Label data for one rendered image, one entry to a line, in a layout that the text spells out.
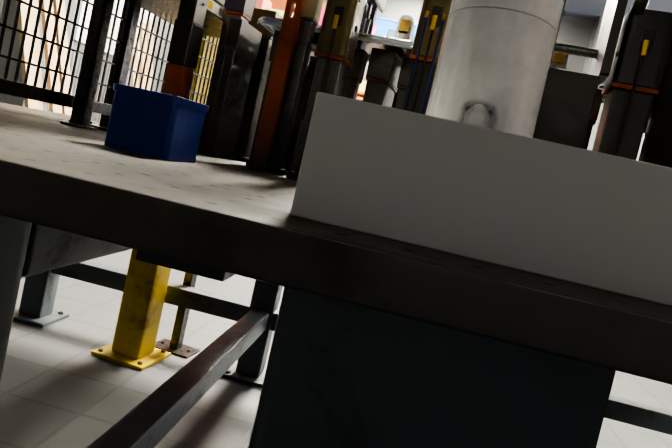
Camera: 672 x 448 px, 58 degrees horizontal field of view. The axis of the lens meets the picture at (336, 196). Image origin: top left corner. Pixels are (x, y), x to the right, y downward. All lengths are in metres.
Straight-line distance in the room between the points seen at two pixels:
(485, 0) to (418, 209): 0.27
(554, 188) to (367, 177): 0.15
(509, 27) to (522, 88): 0.06
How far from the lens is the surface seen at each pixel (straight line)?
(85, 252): 0.72
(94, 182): 0.46
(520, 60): 0.66
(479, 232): 0.49
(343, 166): 0.49
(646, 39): 1.06
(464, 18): 0.68
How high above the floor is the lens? 0.75
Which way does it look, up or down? 3 degrees down
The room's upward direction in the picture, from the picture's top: 13 degrees clockwise
